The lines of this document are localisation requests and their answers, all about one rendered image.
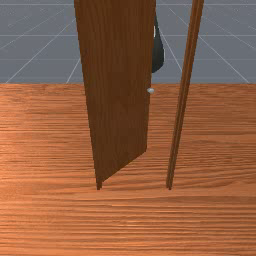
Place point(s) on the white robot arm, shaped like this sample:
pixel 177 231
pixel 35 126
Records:
pixel 158 53

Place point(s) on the brown wooden door leaf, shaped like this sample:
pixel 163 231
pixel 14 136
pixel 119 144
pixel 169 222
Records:
pixel 116 83

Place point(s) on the brown wooden door frame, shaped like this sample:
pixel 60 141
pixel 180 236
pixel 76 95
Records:
pixel 187 66

